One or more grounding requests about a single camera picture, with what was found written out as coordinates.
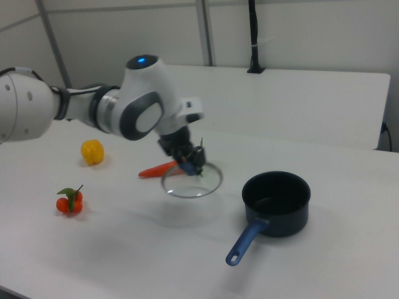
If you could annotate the red toy tomato cluster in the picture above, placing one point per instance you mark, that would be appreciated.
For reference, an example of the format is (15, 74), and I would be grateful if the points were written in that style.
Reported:
(69, 202)

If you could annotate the black camera stand pole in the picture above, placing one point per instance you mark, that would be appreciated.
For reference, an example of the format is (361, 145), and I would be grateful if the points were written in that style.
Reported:
(255, 34)

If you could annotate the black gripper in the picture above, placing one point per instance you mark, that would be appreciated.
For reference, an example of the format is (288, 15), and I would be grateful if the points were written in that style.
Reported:
(176, 141)

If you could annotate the dark blue saucepan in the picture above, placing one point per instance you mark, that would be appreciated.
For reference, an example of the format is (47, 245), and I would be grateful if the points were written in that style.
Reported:
(280, 218)

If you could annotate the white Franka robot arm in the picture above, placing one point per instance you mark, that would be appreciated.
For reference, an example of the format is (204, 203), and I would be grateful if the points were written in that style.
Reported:
(140, 102)

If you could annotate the grey metal partition post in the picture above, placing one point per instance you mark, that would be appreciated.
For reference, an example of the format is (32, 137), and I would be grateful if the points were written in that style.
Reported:
(54, 40)
(207, 31)

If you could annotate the glass lid with blue knob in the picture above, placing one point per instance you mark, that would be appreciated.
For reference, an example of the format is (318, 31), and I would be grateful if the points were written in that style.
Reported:
(193, 185)

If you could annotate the orange toy carrot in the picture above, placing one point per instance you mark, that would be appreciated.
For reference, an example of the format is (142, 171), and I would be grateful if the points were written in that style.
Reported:
(156, 169)

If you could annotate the yellow toy bell pepper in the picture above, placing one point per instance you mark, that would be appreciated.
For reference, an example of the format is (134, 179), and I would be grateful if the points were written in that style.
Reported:
(92, 151)

